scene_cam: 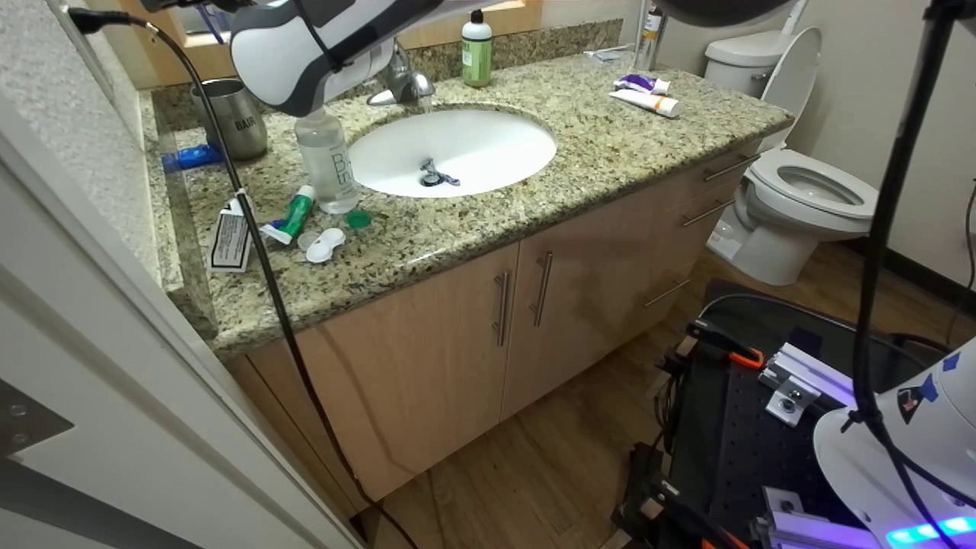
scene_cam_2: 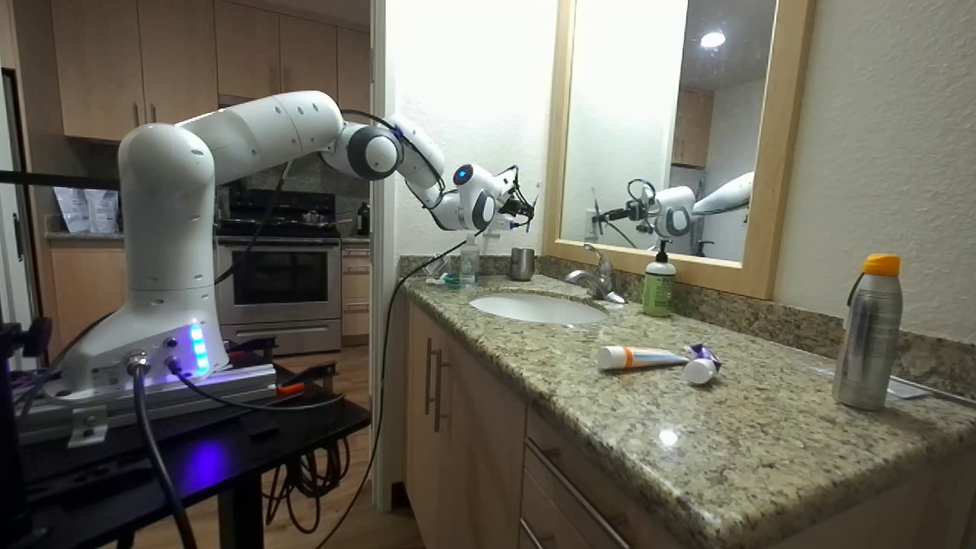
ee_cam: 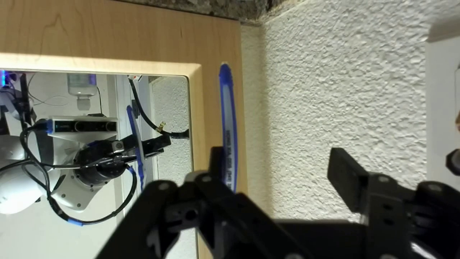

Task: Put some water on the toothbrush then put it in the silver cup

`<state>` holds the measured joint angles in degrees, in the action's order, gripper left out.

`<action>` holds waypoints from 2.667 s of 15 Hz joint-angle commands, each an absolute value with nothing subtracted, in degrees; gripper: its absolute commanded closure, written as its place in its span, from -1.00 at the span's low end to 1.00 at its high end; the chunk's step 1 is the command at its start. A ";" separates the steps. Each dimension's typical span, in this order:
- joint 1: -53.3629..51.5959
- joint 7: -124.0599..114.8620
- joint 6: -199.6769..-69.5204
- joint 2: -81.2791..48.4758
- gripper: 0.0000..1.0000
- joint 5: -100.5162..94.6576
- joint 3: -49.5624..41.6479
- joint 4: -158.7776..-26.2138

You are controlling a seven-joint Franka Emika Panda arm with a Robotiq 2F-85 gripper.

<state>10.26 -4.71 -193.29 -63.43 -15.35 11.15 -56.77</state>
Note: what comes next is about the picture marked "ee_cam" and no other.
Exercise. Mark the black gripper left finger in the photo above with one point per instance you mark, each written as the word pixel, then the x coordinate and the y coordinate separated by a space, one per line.
pixel 159 216

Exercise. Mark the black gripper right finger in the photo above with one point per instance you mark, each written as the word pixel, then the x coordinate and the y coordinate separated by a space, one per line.
pixel 398 216

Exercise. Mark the blue toothbrush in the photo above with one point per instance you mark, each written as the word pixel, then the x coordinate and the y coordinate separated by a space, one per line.
pixel 229 124

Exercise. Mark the white wall outlet plate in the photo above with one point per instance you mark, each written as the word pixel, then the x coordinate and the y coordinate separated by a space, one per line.
pixel 441 95

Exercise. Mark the wood framed wall mirror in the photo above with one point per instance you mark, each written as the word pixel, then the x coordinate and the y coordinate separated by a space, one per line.
pixel 120 33

